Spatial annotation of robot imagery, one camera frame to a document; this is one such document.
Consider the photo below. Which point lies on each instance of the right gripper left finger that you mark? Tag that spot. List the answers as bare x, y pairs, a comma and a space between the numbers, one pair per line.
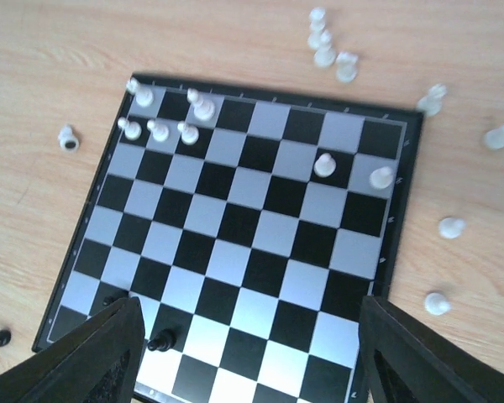
96, 362

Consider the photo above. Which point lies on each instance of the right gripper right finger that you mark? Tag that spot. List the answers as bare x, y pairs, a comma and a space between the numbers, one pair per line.
406, 361

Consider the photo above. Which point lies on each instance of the white pawn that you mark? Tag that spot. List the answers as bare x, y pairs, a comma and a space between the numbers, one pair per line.
494, 139
158, 129
325, 165
382, 178
431, 104
132, 130
451, 227
436, 304

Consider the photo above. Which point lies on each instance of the white rook piece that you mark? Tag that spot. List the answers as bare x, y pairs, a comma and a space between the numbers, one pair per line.
347, 68

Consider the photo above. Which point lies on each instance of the black pawn on board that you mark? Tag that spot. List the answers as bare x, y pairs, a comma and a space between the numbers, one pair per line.
109, 300

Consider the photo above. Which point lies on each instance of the black piece on board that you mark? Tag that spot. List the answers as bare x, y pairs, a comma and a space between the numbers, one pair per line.
163, 341

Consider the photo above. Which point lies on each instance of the black white chessboard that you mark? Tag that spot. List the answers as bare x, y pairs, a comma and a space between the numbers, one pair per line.
256, 264

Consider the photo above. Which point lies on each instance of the white knight lying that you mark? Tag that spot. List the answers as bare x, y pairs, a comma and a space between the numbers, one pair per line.
67, 139

